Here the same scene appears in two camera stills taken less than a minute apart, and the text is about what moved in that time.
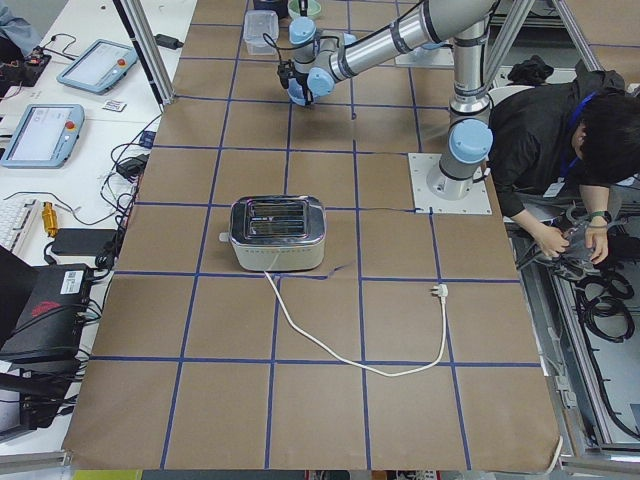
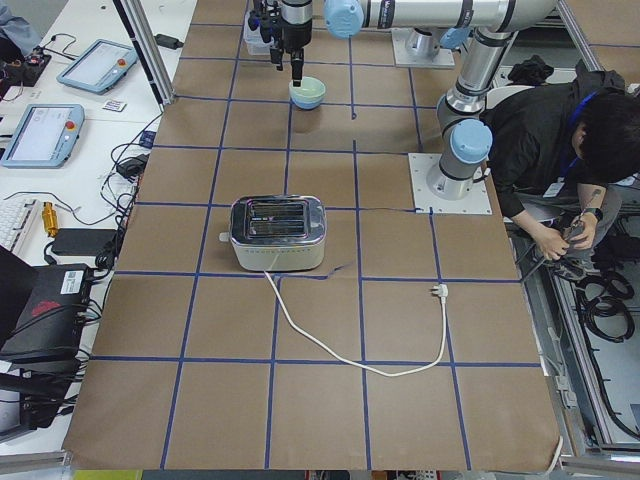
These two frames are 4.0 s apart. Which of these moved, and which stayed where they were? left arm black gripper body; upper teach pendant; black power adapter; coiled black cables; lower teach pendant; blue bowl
Moved: blue bowl; left arm black gripper body
Stayed: black power adapter; upper teach pendant; lower teach pendant; coiled black cables
